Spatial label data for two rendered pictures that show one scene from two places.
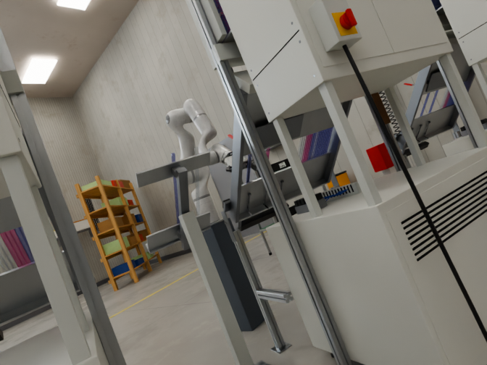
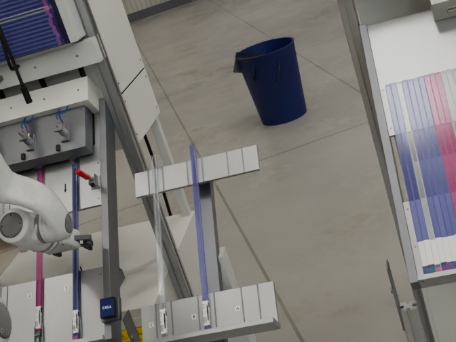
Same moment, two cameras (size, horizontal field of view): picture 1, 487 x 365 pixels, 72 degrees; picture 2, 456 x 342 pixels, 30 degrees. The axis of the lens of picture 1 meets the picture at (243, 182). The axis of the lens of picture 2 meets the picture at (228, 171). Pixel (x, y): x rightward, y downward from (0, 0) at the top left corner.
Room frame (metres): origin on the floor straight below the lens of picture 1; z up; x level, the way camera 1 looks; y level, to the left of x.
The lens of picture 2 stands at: (2.90, 1.74, 1.72)
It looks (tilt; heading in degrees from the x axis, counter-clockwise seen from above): 19 degrees down; 223
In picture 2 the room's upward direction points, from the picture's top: 18 degrees counter-clockwise
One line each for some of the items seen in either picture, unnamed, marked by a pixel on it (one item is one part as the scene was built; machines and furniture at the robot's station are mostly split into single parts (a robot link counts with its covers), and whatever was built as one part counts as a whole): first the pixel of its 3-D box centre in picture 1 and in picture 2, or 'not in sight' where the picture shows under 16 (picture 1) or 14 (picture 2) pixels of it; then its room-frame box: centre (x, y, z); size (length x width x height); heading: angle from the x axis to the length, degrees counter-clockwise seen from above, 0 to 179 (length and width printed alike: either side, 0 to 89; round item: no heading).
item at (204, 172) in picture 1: (199, 180); not in sight; (2.24, 0.27, 1.00); 0.19 x 0.12 x 0.24; 122
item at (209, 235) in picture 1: (231, 274); not in sight; (2.23, 0.30, 0.35); 0.18 x 0.18 x 0.70; 48
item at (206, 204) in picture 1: (206, 211); not in sight; (2.23, 0.30, 0.79); 0.19 x 0.19 x 0.18
